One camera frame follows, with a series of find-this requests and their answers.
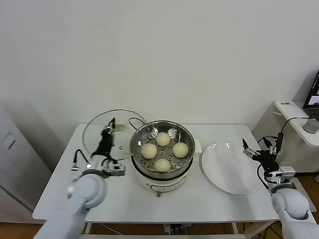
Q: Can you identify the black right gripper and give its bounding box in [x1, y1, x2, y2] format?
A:
[242, 137, 280, 173]

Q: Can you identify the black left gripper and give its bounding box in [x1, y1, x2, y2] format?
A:
[92, 117, 117, 159]

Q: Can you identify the round glass pot lid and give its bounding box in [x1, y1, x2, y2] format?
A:
[82, 109, 148, 162]

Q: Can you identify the white steamed baozi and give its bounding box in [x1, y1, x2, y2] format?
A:
[141, 143, 158, 160]
[156, 132, 171, 147]
[172, 142, 189, 158]
[154, 158, 172, 174]

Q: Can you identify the stainless steel steamer basket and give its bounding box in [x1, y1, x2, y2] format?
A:
[130, 120, 196, 178]

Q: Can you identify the white round plate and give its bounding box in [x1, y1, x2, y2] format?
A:
[201, 142, 264, 195]

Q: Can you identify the white side desk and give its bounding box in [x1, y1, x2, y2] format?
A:
[273, 100, 319, 213]

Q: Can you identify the white table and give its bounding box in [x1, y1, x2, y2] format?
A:
[32, 123, 282, 239]

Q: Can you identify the black laptop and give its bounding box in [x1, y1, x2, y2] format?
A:
[302, 68, 319, 118]

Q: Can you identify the white electric cooker base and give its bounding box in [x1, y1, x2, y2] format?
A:
[129, 139, 203, 199]

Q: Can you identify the white cabinet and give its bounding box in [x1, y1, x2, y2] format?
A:
[0, 104, 53, 217]

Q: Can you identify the white power strip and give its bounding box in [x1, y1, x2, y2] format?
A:
[163, 223, 192, 235]

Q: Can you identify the black power adapter with cable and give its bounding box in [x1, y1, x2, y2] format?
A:
[256, 116, 312, 169]

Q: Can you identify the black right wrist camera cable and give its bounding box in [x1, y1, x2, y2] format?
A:
[257, 163, 269, 186]

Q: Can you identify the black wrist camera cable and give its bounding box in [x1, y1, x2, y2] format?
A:
[257, 163, 269, 186]
[71, 148, 91, 172]

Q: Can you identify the black cooker power cord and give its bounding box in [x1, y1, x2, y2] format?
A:
[128, 118, 148, 131]

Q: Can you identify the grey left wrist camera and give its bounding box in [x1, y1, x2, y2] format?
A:
[104, 163, 126, 178]

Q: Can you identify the black left wrist camera cable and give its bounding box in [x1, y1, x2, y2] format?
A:
[71, 148, 91, 172]

